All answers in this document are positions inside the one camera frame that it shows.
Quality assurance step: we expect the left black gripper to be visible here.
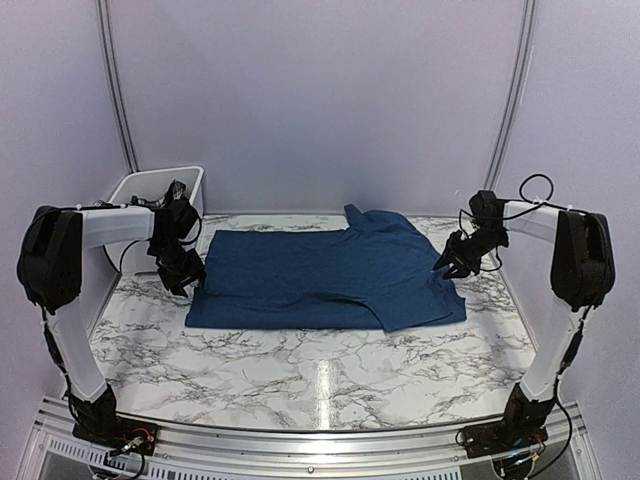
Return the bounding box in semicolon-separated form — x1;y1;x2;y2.
148;237;206;295

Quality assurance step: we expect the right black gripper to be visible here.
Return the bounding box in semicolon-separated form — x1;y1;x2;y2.
434;226;508;277

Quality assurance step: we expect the blue t-shirt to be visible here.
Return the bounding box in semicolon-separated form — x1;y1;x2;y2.
185;205;467;332

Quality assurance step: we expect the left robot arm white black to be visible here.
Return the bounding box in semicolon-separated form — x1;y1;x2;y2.
17;199;205;445

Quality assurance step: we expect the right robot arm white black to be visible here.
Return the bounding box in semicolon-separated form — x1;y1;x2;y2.
433;190;615;448

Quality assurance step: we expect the white plastic laundry bin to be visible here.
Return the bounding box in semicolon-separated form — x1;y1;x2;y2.
105;166;204;275

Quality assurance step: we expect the plaid black white garment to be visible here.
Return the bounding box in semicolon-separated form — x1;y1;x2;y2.
94;178;190;209

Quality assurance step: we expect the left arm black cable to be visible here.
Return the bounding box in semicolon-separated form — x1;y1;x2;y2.
117;239;151;275

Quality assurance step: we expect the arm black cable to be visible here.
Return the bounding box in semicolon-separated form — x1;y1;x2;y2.
117;239;151;275
458;173;556;274

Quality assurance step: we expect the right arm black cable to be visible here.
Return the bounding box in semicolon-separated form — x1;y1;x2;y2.
458;173;556;274

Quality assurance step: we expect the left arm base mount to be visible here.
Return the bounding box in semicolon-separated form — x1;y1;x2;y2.
72;417;159;456

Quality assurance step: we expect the right aluminium corner post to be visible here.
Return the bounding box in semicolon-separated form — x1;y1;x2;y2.
483;0;539;190

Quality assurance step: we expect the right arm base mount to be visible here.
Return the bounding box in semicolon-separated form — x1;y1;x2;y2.
457;419;548;459

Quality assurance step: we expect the aluminium front rail frame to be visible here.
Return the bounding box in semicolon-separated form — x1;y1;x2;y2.
17;397;603;479

